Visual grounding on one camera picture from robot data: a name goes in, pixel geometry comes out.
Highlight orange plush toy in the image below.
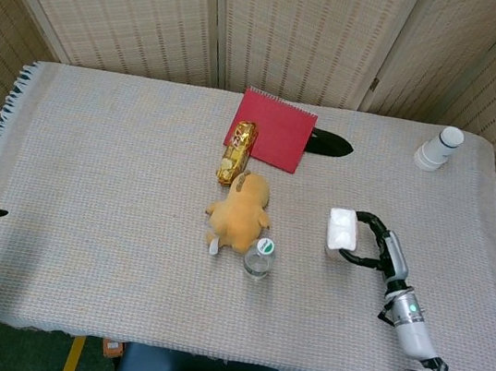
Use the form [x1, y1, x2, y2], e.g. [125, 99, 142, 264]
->
[199, 164, 279, 263]

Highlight black pointed blade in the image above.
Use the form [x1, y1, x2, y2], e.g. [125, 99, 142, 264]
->
[304, 126, 357, 161]

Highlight clear water bottle green label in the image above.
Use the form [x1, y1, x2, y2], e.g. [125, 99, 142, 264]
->
[240, 235, 279, 284]

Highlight white Face tissue pack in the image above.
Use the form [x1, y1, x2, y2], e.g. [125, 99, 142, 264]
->
[322, 206, 363, 262]

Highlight beige woven tablecloth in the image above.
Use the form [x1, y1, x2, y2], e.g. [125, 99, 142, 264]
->
[0, 54, 496, 371]

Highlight stack of white paper cups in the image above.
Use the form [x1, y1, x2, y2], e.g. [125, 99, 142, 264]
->
[412, 121, 466, 177]

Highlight red spiral notebook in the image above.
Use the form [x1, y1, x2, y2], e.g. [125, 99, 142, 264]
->
[220, 83, 323, 177]

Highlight gold foil snack pack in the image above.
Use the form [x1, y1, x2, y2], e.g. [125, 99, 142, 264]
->
[213, 116, 260, 191]

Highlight small orange box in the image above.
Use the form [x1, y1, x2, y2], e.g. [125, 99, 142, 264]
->
[99, 337, 126, 360]

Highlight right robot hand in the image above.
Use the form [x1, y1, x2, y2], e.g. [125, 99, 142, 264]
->
[333, 208, 418, 290]

